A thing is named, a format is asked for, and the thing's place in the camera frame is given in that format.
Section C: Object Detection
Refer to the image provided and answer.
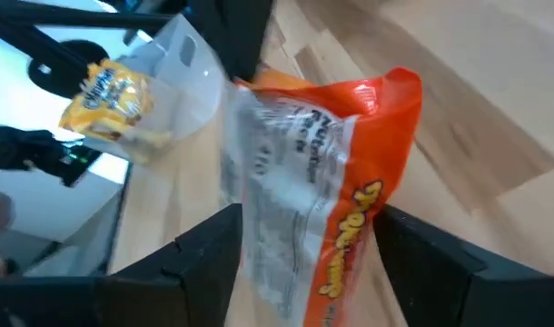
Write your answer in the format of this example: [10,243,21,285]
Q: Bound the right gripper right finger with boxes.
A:
[372,203,554,327]

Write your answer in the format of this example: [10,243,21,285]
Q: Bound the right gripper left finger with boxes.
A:
[99,203,244,327]

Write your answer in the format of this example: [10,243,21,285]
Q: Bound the orange Saucy Noods packet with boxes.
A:
[220,66,423,327]

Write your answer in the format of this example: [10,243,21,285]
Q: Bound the yellow Maruchan ramen packet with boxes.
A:
[58,58,173,154]

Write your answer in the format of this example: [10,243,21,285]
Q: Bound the translucent plastic storage bin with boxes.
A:
[84,12,229,167]

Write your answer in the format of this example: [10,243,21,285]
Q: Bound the black boxy device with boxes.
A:
[0,125,104,188]

